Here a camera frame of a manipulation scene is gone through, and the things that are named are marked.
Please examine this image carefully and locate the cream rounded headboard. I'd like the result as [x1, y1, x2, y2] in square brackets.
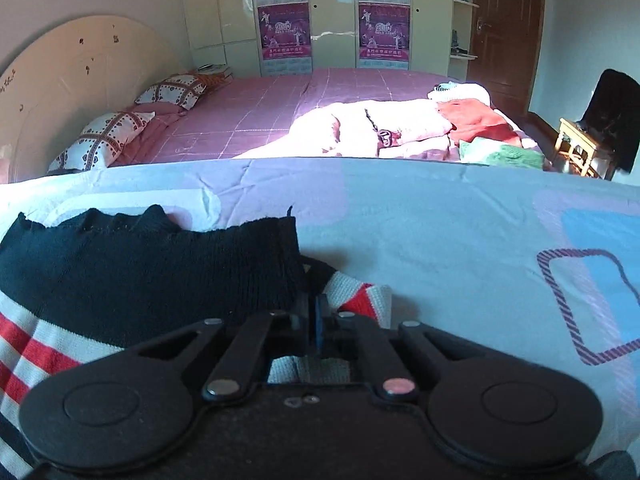
[0, 15, 193, 186]

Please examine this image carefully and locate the striped knit sweater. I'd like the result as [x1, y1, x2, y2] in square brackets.
[0, 205, 393, 480]

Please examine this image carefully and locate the white and teal garment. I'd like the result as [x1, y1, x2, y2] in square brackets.
[427, 82, 491, 107]

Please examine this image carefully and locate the light blue printed blanket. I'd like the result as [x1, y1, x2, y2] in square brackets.
[0, 156, 640, 467]

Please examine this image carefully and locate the wooden stool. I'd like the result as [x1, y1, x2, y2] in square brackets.
[554, 117, 618, 181]

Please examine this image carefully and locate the green knit garment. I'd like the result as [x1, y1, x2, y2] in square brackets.
[459, 137, 546, 170]

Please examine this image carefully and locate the cream corner shelf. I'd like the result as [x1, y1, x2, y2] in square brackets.
[447, 0, 481, 68]

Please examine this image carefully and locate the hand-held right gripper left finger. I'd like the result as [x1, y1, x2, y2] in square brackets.
[131, 292, 319, 403]

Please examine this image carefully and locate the black chair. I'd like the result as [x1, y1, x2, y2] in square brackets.
[575, 68, 640, 176]

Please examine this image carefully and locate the purple wall poster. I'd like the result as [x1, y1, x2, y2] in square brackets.
[357, 2, 411, 70]
[257, 2, 313, 77]

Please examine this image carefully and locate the heart patterned pillow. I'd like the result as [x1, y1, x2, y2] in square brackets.
[47, 110, 156, 173]
[135, 74, 207, 111]

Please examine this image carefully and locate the pink checked bed sheet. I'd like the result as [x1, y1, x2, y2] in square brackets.
[47, 66, 546, 171]

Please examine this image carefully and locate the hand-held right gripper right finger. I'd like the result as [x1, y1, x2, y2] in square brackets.
[319, 294, 483, 405]

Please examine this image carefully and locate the cream glossy wardrobe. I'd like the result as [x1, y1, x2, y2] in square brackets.
[177, 0, 473, 78]

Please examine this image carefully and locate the brown wooden door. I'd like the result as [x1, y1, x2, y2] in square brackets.
[471, 0, 547, 118]

